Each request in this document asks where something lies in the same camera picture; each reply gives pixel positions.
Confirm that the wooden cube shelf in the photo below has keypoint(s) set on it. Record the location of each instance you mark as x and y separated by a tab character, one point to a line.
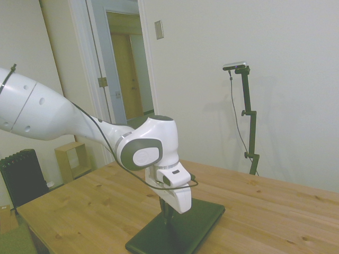
64	164

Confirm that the dark green tray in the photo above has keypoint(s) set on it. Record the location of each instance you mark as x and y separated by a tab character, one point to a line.
190	230

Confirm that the metal wall switch plate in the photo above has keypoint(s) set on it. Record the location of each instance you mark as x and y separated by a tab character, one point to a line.
159	30

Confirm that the grey stereo camera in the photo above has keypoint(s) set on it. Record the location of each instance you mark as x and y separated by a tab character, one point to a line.
235	65

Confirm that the black oil radiator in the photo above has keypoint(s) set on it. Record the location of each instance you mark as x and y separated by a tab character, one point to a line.
23	177

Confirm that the white open door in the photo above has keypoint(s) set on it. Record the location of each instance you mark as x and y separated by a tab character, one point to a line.
108	68

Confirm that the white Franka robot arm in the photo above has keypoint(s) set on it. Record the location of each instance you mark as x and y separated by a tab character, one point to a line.
79	124

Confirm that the black jointed camera stand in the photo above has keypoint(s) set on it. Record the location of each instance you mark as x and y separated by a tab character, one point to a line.
251	127

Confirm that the small cardboard box with label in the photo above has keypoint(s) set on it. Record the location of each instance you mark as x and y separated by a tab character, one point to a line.
6	219

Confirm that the camera on black stand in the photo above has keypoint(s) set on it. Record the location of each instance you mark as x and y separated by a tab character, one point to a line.
236	116

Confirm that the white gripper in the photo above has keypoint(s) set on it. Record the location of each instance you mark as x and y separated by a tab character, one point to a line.
180	199

